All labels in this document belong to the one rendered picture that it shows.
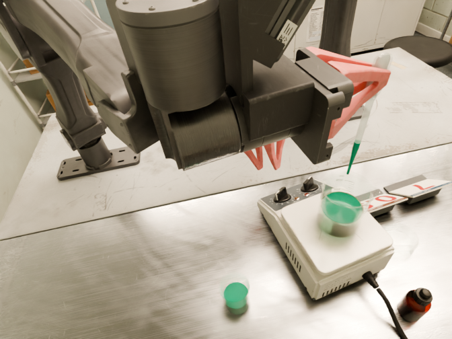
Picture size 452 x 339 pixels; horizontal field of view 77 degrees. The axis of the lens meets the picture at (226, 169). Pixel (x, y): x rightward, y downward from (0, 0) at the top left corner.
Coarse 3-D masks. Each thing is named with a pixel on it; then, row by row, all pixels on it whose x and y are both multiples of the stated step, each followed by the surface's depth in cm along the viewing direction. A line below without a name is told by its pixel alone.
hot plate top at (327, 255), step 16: (288, 208) 45; (304, 208) 45; (288, 224) 43; (304, 224) 43; (368, 224) 42; (304, 240) 41; (320, 240) 40; (336, 240) 40; (352, 240) 40; (368, 240) 40; (384, 240) 39; (320, 256) 39; (336, 256) 39; (352, 256) 38; (368, 256) 38; (320, 272) 38
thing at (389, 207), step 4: (380, 192) 55; (400, 196) 51; (400, 200) 49; (404, 200) 49; (388, 204) 49; (392, 204) 49; (380, 208) 49; (384, 208) 51; (388, 208) 51; (392, 208) 52; (372, 212) 50; (376, 212) 51; (380, 212) 51; (384, 212) 52; (372, 216) 51
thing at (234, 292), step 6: (234, 282) 44; (240, 282) 43; (228, 288) 43; (234, 288) 43; (240, 288) 43; (246, 288) 43; (228, 294) 42; (234, 294) 42; (240, 294) 42; (246, 294) 42; (228, 300) 42; (234, 300) 42
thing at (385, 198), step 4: (380, 196) 54; (384, 196) 53; (388, 196) 53; (392, 196) 52; (396, 196) 52; (376, 200) 52; (380, 200) 52; (384, 200) 51; (388, 200) 51; (392, 200) 50; (372, 204) 51; (376, 204) 50; (380, 204) 50; (368, 208) 50
